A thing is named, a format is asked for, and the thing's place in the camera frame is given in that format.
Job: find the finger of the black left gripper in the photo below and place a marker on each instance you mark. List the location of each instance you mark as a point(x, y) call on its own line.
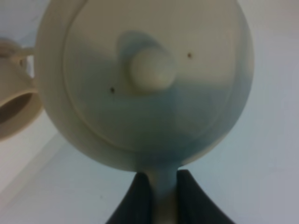
point(139, 203)
point(192, 204)

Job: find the beige teapot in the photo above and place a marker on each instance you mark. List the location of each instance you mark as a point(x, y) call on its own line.
point(144, 85)

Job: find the near beige teacup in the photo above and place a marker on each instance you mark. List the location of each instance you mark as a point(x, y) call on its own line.
point(20, 104)

